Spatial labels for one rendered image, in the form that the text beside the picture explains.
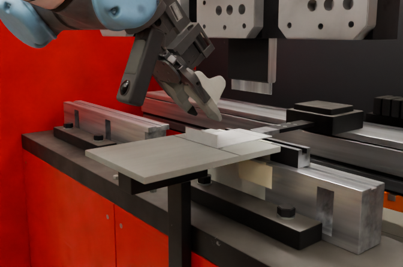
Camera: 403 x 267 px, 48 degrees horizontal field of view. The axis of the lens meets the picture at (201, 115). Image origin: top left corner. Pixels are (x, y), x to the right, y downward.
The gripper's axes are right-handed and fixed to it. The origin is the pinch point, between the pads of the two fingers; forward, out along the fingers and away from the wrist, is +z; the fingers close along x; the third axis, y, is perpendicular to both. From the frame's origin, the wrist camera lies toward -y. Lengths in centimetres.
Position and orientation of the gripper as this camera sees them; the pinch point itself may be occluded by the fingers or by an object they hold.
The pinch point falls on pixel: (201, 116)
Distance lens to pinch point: 76.0
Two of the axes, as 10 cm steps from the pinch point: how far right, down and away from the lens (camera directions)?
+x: -6.2, -1.4, 7.7
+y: 6.0, -7.2, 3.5
